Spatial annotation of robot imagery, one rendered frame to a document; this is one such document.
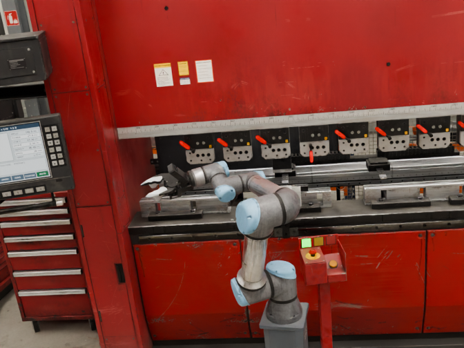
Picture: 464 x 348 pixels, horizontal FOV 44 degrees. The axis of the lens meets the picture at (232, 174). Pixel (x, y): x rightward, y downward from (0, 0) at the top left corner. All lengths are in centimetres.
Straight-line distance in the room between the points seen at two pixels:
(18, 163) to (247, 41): 122
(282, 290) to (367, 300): 104
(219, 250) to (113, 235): 57
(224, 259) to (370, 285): 80
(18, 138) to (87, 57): 49
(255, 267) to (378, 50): 129
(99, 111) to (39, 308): 158
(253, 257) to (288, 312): 36
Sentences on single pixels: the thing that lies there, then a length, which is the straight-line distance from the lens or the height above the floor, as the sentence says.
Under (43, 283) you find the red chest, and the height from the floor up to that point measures 39.
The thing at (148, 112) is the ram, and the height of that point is 147.
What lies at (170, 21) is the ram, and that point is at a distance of 289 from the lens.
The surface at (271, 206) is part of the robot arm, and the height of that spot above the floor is 137.
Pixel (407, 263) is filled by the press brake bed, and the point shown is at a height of 58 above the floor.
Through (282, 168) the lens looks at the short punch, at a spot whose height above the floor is 110.
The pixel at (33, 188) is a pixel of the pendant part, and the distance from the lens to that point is 277.
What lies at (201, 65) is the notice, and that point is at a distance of 290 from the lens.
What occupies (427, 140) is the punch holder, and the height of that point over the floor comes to 122.
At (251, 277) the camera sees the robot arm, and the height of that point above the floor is 104.
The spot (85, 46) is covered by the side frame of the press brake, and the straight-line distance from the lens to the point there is 280.
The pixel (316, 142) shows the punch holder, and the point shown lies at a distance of 296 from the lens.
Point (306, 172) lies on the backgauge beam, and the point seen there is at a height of 98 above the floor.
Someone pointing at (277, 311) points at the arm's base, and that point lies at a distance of 236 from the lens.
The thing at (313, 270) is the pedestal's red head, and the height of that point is 74.
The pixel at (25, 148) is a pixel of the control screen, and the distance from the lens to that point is 272.
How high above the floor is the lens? 214
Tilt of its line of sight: 20 degrees down
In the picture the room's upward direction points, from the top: 6 degrees counter-clockwise
